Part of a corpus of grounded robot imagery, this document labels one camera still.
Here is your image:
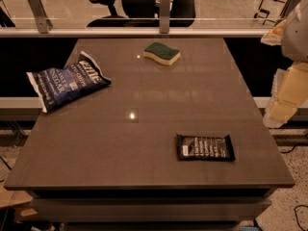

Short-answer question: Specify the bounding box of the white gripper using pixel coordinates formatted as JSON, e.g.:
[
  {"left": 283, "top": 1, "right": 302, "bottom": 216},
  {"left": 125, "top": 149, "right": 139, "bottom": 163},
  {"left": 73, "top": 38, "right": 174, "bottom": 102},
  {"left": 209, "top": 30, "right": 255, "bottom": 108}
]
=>
[{"left": 261, "top": 0, "right": 308, "bottom": 128}]

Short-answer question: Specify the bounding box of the black rxbar chocolate wrapper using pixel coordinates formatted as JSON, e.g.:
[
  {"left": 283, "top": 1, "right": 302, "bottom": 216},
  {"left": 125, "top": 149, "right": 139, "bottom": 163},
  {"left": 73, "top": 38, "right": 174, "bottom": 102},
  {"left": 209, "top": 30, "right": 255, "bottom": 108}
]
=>
[{"left": 176, "top": 134, "right": 236, "bottom": 162}]

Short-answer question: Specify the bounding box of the green and yellow sponge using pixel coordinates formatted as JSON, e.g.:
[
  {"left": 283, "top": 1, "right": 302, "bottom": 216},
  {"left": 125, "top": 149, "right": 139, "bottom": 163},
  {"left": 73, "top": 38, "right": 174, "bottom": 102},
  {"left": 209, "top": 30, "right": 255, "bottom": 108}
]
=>
[{"left": 142, "top": 42, "right": 181, "bottom": 66}]

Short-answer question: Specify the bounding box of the black office chair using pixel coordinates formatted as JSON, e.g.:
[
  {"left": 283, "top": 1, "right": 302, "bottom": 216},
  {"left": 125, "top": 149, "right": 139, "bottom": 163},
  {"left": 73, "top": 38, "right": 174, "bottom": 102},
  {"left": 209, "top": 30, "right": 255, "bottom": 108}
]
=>
[{"left": 88, "top": 0, "right": 195, "bottom": 27}]

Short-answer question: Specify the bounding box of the blue kettle chips bag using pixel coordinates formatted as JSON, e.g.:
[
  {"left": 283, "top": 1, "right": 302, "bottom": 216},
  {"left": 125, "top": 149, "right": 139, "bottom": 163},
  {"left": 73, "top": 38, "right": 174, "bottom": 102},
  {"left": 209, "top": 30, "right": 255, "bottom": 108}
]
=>
[{"left": 27, "top": 51, "right": 112, "bottom": 114}]

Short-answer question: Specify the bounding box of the cardboard box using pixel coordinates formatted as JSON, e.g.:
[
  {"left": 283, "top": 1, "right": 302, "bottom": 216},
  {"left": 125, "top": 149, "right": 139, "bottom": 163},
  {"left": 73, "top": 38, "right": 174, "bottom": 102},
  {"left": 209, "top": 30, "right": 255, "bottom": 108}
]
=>
[{"left": 0, "top": 184, "right": 40, "bottom": 221}]

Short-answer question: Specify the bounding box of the yellow frame cart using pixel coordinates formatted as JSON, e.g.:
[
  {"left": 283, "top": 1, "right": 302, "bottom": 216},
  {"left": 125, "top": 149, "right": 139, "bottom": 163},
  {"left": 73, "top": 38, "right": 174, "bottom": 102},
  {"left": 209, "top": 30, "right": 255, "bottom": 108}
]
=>
[{"left": 254, "top": 0, "right": 290, "bottom": 25}]

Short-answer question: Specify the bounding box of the right metal rail bracket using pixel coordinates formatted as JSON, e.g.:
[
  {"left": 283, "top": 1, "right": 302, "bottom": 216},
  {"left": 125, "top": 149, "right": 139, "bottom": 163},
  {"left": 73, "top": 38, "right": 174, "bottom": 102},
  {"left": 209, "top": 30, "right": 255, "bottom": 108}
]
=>
[{"left": 280, "top": 0, "right": 301, "bottom": 18}]

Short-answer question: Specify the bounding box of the metal rail bracket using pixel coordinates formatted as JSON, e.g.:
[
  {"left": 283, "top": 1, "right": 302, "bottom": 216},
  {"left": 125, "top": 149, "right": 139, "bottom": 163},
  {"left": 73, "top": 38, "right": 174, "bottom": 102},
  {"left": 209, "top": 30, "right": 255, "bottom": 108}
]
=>
[
  {"left": 280, "top": 0, "right": 301, "bottom": 18},
  {"left": 160, "top": 0, "right": 170, "bottom": 34},
  {"left": 27, "top": 0, "right": 53, "bottom": 34}
]

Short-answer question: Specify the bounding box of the black floor cable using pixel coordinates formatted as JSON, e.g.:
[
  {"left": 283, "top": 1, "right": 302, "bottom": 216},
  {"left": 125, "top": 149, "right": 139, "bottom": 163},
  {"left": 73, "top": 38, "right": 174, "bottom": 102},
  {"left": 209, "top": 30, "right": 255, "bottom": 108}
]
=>
[{"left": 280, "top": 142, "right": 308, "bottom": 231}]

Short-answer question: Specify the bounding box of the middle metal rail bracket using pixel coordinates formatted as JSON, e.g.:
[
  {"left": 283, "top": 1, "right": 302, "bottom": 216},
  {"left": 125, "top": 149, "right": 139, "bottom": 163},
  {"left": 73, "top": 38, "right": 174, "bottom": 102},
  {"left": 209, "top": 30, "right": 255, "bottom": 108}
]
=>
[{"left": 160, "top": 0, "right": 170, "bottom": 34}]

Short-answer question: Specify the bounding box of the left metal rail bracket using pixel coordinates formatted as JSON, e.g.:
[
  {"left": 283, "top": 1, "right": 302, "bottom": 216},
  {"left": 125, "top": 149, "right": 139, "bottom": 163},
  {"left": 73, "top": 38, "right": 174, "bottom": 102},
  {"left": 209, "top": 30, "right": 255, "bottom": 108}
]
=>
[{"left": 27, "top": 0, "right": 53, "bottom": 34}]

